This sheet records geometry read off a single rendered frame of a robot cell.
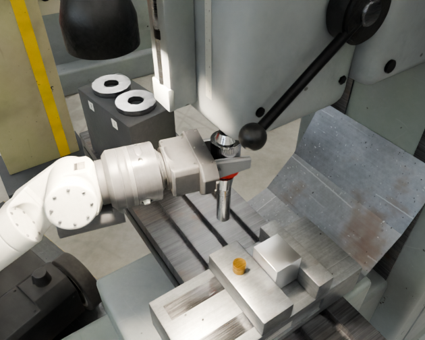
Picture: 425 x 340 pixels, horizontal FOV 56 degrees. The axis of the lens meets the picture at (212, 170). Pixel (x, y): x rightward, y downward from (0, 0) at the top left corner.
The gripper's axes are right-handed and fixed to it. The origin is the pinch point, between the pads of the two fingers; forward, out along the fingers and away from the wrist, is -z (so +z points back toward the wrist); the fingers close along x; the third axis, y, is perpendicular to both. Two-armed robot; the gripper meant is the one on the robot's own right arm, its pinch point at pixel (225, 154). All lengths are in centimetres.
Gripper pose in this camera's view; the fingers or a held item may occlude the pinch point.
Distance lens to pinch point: 62.1
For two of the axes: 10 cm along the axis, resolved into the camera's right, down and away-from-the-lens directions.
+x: -3.3, -6.2, 7.1
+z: -9.4, 2.2, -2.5
